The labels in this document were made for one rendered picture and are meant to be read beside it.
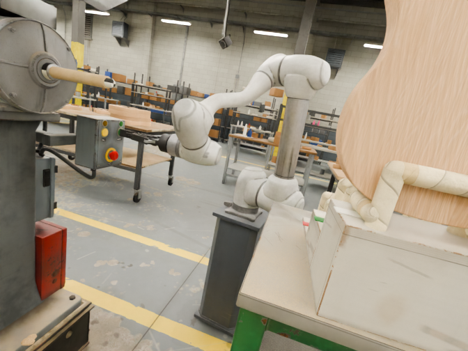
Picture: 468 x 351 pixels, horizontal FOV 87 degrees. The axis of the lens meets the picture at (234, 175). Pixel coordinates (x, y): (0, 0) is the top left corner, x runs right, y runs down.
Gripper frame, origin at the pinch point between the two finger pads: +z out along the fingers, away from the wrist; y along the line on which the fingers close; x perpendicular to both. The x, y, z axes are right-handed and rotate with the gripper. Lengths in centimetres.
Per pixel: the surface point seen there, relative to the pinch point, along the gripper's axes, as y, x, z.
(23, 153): -26.3, -10.5, 21.2
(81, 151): -12.4, -8.7, 10.6
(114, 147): -2.5, -6.6, 4.0
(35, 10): -30.1, 33.8, 10.6
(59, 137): -18.9, -3.7, 14.2
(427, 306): -51, -6, -93
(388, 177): -50, 12, -83
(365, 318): -51, -12, -86
